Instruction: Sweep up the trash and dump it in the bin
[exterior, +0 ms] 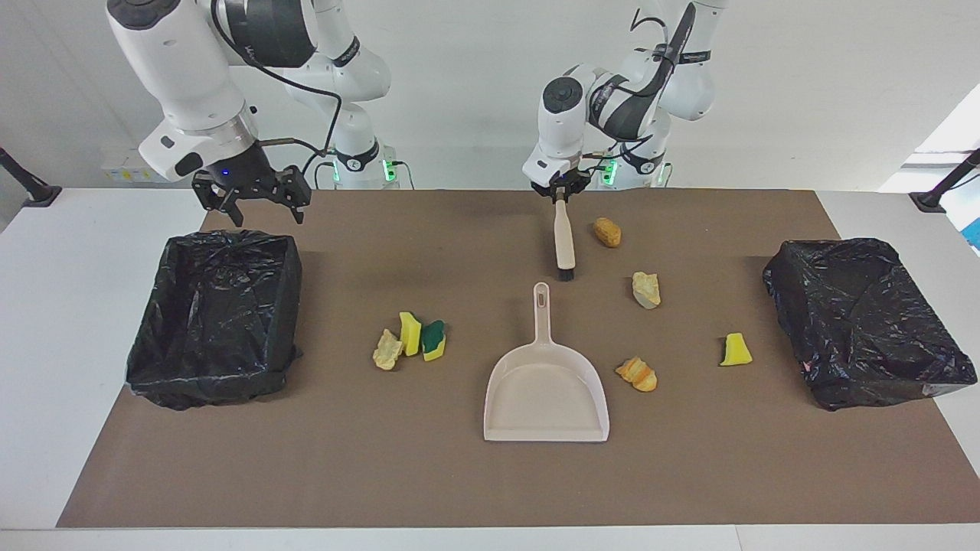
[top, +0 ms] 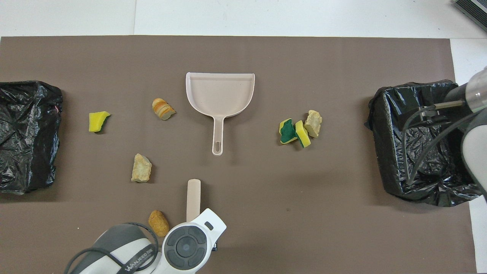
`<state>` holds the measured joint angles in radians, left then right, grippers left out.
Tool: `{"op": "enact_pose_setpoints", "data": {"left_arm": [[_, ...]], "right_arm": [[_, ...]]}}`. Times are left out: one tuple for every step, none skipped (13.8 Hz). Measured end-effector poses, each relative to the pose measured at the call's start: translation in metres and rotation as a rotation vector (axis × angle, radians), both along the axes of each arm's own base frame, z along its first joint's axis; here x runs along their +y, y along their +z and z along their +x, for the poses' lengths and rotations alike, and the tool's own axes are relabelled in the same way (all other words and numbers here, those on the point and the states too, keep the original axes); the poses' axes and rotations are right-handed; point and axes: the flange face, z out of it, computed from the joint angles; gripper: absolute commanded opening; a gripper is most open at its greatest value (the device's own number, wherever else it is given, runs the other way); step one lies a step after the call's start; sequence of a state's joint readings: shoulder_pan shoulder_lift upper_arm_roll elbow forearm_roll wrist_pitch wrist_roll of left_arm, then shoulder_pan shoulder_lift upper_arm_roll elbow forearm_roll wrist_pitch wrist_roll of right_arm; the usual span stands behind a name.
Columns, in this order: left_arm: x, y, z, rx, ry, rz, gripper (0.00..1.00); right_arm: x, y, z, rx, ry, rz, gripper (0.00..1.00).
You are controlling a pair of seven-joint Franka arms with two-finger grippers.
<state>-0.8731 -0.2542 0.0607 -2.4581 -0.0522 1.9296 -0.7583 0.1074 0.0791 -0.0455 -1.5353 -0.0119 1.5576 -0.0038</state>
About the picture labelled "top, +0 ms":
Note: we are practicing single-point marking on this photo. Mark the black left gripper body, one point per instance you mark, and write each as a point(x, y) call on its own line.
point(214, 246)

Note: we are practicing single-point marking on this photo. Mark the beige hand brush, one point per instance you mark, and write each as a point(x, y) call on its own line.
point(193, 198)

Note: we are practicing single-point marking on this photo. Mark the brown oval bread roll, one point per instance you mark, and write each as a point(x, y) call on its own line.
point(159, 222)

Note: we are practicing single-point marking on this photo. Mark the large pale bread chunk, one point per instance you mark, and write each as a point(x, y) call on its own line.
point(141, 169)

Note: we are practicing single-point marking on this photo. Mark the green topped sponge piece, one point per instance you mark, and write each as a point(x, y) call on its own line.
point(288, 132)

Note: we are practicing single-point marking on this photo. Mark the yellow sponge green edge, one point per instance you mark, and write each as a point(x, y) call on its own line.
point(303, 135)

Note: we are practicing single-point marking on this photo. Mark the striped orange bread piece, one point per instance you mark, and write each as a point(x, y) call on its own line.
point(161, 108)

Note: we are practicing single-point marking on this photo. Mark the beige plastic dustpan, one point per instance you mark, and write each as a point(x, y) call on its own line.
point(218, 95)

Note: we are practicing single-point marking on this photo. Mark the small pale bread chunk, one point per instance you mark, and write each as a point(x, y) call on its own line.
point(313, 123)

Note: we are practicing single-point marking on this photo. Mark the plain yellow sponge piece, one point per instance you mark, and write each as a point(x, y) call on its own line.
point(97, 121)

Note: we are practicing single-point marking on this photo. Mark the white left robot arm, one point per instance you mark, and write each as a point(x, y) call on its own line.
point(186, 247)

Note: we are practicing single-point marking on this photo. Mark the black bag lined bin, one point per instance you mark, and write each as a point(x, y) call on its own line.
point(26, 133)
point(395, 167)

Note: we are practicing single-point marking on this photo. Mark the brown table mat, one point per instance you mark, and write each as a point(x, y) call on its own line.
point(266, 228)

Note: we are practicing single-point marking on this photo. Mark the dark grey ridged device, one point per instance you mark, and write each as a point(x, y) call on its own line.
point(475, 9)

